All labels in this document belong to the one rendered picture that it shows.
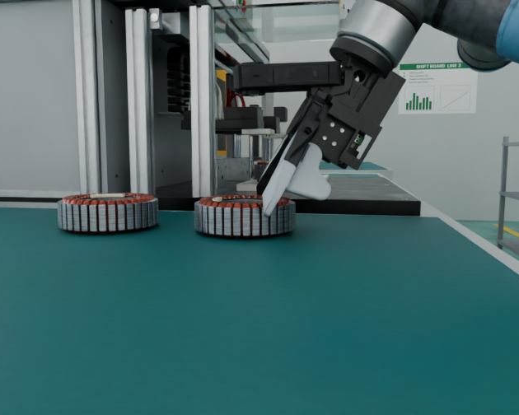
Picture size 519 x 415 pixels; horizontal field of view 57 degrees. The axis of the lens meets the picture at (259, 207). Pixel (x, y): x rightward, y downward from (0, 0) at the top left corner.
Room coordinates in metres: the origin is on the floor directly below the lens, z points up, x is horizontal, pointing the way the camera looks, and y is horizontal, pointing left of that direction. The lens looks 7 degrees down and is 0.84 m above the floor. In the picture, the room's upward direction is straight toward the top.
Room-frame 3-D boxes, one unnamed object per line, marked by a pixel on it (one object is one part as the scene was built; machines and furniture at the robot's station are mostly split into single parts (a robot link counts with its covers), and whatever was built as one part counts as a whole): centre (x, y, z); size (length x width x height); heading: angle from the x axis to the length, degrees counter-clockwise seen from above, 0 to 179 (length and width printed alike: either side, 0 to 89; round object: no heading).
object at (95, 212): (0.56, 0.18, 0.77); 0.11 x 0.11 x 0.04
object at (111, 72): (1.07, 0.18, 0.92); 0.66 x 0.01 x 0.30; 170
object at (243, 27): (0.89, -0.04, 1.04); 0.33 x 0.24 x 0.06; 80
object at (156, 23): (1.06, 0.11, 1.04); 0.62 x 0.02 x 0.03; 170
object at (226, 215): (0.53, 0.02, 0.77); 0.11 x 0.11 x 0.04
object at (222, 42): (1.04, 0.03, 1.03); 0.62 x 0.01 x 0.03; 170
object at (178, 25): (0.83, 0.14, 1.05); 0.06 x 0.04 x 0.04; 170
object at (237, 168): (1.17, 0.05, 0.80); 0.08 x 0.05 x 0.06; 170
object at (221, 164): (0.93, 0.10, 0.80); 0.08 x 0.05 x 0.06; 170
